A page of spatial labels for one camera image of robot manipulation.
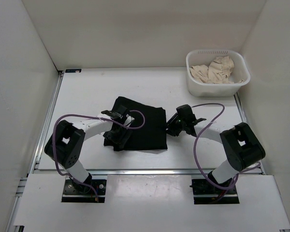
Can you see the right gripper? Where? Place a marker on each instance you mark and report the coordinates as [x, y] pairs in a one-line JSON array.
[[171, 129]]

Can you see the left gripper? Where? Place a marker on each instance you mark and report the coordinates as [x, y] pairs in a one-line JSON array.
[[120, 140]]

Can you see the black trousers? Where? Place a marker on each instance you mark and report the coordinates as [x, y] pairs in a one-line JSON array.
[[152, 136]]

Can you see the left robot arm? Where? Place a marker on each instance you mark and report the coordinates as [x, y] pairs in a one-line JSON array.
[[66, 142]]

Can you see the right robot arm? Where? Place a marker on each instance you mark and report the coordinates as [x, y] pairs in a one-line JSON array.
[[242, 148]]

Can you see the beige trousers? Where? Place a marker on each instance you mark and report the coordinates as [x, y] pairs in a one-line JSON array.
[[218, 72]]

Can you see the white front cover board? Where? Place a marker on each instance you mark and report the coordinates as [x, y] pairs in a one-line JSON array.
[[161, 203]]

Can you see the white plastic laundry basket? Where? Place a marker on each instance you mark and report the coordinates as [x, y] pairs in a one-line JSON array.
[[240, 75]]

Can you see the dark blue label sticker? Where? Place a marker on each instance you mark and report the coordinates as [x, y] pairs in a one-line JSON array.
[[73, 70]]

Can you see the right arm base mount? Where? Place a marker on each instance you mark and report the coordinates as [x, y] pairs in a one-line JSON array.
[[204, 193]]

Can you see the front aluminium rail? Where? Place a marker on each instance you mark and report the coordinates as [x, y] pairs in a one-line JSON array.
[[144, 172]]

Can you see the left aluminium rail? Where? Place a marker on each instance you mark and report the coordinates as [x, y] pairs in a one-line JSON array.
[[36, 156]]

